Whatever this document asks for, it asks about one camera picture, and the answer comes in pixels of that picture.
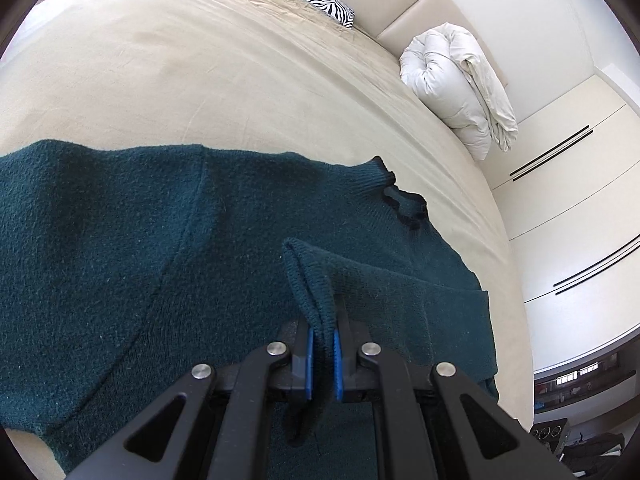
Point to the black bag on floor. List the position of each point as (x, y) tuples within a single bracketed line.
[(589, 458)]

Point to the white wardrobe black handles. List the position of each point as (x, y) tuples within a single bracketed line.
[(568, 193)]

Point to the beige bed sheet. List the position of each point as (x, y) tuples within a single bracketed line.
[(269, 77)]

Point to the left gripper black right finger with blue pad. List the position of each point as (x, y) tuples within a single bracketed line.
[(353, 383)]

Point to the dark low shelf unit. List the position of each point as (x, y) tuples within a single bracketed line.
[(584, 381)]

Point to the white folded duvet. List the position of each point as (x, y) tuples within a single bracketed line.
[(447, 69)]

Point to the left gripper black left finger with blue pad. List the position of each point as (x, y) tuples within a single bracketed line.
[(293, 381)]

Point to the dark teal knit sweater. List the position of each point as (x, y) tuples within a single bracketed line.
[(122, 269)]

